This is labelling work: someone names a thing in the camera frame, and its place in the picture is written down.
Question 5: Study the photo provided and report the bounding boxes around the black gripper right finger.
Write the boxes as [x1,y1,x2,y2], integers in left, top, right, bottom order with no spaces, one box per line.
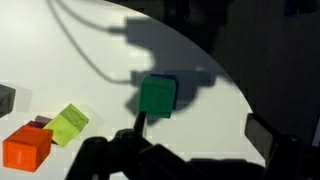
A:
[244,113,320,180]

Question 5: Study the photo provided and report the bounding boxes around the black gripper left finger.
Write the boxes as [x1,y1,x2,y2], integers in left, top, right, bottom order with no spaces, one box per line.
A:
[64,110,188,180]

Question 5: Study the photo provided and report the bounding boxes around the green block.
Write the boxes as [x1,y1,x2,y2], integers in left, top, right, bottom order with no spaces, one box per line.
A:
[137,75,177,120]

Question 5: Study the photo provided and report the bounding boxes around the yellow-green block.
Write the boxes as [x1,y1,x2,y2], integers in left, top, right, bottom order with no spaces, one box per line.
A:
[43,103,90,148]

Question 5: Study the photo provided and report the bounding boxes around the magenta block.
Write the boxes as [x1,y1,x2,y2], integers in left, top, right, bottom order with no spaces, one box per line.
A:
[25,114,54,129]

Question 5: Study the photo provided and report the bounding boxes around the orange block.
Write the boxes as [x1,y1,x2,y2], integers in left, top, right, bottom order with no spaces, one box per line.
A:
[2,124,54,173]

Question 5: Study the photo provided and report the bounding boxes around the grey block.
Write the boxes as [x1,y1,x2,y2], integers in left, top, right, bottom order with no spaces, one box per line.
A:
[0,83,17,118]

